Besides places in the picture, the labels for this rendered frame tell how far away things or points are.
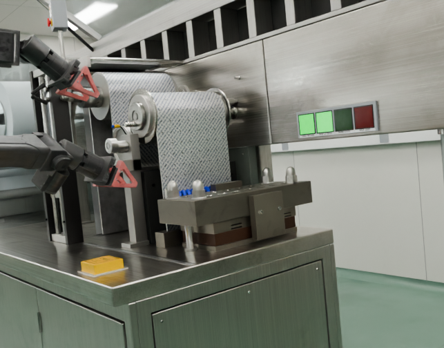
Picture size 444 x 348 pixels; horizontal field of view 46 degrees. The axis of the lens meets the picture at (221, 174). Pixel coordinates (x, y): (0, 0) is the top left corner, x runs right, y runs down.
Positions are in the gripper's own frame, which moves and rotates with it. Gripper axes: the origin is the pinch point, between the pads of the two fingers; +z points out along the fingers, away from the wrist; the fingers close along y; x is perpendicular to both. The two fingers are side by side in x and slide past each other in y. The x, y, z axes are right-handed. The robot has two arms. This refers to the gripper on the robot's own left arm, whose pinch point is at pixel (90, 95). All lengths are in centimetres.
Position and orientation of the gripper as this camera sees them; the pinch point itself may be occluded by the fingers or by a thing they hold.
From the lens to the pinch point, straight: 139.8
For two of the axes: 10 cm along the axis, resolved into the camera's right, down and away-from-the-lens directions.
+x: 4.1, -8.3, 3.8
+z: 6.5, 5.6, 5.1
